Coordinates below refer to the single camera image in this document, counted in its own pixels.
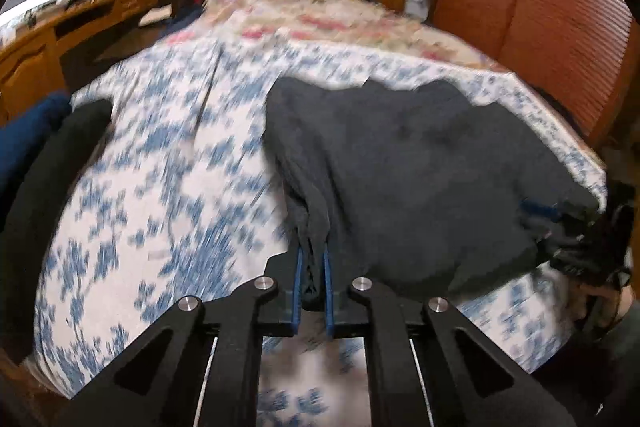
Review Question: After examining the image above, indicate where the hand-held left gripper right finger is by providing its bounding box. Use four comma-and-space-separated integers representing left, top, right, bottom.
322, 243, 576, 427

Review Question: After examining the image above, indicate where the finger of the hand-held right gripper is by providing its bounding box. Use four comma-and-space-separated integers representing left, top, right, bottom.
519, 201, 568, 223

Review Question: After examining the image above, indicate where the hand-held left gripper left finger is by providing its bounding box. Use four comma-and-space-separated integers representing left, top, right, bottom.
57, 247, 305, 427

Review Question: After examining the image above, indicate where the black jacket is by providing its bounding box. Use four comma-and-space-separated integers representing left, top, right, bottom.
261, 77, 601, 314

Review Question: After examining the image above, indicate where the person's right hand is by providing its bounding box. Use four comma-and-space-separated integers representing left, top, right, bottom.
570, 277, 636, 335

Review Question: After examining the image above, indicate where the blue floral bed sheet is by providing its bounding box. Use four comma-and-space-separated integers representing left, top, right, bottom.
32, 24, 608, 427

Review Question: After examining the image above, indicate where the wooden louvered wardrobe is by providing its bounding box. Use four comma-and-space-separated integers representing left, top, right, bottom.
420, 0, 640, 148

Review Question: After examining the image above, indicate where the pink floral quilt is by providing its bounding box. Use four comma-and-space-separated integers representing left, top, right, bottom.
165, 0, 511, 72

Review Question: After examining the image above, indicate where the folded dark garment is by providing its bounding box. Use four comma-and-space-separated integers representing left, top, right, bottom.
0, 98, 113, 358

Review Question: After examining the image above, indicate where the white paper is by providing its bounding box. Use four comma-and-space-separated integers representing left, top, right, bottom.
139, 7, 174, 26

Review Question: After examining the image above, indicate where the folded blue garment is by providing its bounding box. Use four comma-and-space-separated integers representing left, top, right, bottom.
0, 91, 73, 188

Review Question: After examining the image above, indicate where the wooden desk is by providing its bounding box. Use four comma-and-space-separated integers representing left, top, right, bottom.
0, 0, 168, 122

